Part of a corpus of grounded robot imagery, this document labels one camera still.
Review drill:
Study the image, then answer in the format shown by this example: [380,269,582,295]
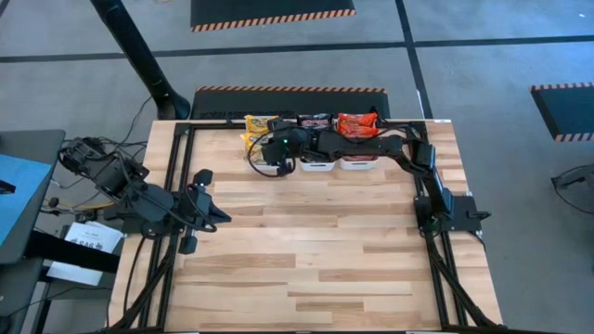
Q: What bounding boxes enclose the white printed paper sheet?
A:
[61,221,125,254]

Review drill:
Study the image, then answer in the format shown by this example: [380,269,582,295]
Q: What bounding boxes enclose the black desk beam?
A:
[22,230,122,275]

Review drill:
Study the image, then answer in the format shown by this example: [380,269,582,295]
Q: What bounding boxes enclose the black aluminium table frame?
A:
[109,118,510,334]

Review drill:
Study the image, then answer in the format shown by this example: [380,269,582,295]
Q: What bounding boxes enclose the black Fire Noodle pack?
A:
[296,113,334,129]

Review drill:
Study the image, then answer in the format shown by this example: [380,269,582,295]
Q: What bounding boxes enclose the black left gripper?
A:
[178,168,232,255]

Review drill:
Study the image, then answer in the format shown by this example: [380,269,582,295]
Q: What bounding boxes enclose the white plastic bin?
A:
[243,118,283,173]
[296,156,336,173]
[338,155,381,172]

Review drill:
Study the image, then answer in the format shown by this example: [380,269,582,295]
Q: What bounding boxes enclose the black mat with striped edge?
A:
[529,82,594,143]
[190,84,392,122]
[189,0,357,33]

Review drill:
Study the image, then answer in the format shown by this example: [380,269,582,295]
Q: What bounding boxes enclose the black round pole stand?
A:
[89,0,192,121]

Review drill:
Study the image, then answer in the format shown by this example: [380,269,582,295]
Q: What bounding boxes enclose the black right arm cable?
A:
[247,134,282,178]

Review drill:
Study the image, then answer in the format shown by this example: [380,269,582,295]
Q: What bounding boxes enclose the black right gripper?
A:
[260,128,307,177]

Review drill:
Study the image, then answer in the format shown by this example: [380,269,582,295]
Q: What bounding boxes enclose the blue sheet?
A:
[0,153,54,246]

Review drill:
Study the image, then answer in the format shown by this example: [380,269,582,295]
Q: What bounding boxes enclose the grey desk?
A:
[0,128,67,265]

